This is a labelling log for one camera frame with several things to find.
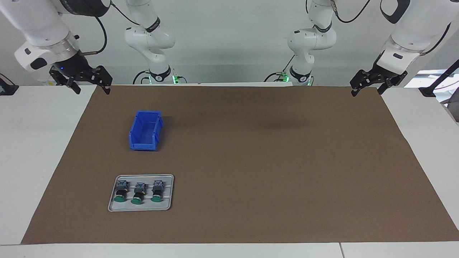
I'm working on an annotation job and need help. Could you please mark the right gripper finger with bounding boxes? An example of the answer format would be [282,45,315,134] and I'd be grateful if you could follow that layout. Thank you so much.
[86,65,113,95]
[49,66,81,95]

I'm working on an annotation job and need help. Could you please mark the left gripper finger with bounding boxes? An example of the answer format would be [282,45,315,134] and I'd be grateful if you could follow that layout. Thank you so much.
[377,76,399,96]
[350,70,375,97]

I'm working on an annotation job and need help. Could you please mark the green push button switch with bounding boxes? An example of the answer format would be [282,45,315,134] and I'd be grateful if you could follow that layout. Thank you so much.
[131,182,146,205]
[113,180,129,203]
[150,180,166,203]

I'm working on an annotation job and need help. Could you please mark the dark grey chair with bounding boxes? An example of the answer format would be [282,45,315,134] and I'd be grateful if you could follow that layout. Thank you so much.
[440,97,459,122]

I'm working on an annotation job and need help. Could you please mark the blue plastic bin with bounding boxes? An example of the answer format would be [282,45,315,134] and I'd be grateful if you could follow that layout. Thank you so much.
[128,110,164,151]

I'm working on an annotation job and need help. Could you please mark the grey metal tray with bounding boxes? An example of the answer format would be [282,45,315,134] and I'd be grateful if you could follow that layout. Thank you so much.
[108,174,175,212]

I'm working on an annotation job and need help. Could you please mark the brown table mat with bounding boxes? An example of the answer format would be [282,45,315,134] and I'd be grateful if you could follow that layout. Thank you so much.
[22,85,459,244]

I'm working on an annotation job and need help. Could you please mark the black base cable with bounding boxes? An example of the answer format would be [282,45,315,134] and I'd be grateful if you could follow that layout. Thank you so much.
[133,70,150,85]
[264,56,296,82]

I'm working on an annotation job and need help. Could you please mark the black camera stand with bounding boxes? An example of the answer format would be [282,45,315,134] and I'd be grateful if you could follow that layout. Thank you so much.
[419,59,459,97]

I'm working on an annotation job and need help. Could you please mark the black clamp mount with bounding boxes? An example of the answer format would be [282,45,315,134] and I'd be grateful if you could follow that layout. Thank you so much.
[0,73,19,96]

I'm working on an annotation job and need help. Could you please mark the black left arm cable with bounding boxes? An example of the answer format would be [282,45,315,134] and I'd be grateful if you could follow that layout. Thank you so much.
[332,0,451,57]

